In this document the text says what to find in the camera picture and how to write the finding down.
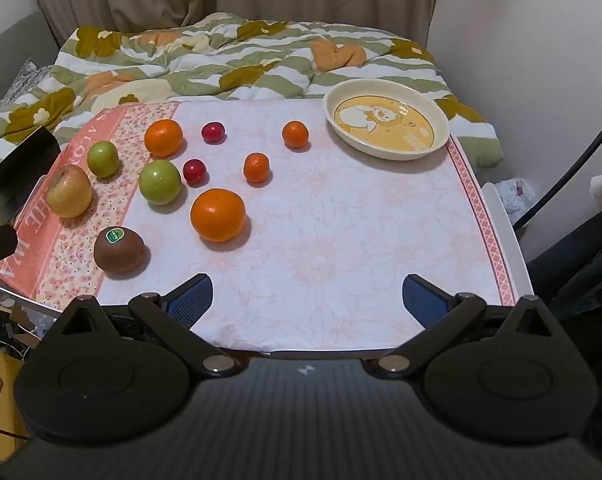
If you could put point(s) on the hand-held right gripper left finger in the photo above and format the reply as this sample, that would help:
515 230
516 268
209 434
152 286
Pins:
193 301

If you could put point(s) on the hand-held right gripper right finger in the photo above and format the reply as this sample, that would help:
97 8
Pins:
423 302

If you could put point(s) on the large orange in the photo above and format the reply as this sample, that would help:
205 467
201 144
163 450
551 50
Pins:
217 215

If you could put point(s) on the large green apple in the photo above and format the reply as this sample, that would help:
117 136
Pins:
160 182

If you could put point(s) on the small red plum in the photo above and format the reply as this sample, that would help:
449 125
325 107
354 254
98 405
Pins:
213 132
194 170

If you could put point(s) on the small green apple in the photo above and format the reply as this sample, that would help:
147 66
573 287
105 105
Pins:
103 159

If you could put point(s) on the cream bowl with bear print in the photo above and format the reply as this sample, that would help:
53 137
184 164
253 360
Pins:
386 119

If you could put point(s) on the black box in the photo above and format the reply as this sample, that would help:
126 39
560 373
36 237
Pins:
23 165

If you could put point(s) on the brown kiwi with green sticker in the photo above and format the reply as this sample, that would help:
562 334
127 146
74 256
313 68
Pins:
119 252

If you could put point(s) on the pink floral tablecloth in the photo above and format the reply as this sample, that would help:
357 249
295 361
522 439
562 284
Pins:
331 240

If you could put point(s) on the clear plastic bag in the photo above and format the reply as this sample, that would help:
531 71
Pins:
516 195

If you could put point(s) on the small tangerine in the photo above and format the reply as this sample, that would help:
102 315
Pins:
295 134
257 167

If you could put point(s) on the dark cloth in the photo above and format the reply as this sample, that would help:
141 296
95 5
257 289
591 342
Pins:
581 270

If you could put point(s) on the medium orange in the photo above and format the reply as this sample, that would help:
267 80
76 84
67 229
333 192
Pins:
164 137

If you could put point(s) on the grey patterned pillow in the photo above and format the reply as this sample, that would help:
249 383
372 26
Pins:
26 77

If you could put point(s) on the grey headboard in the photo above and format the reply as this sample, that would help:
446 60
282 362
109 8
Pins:
16 35

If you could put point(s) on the green striped floral blanket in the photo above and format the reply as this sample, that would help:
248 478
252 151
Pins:
231 60

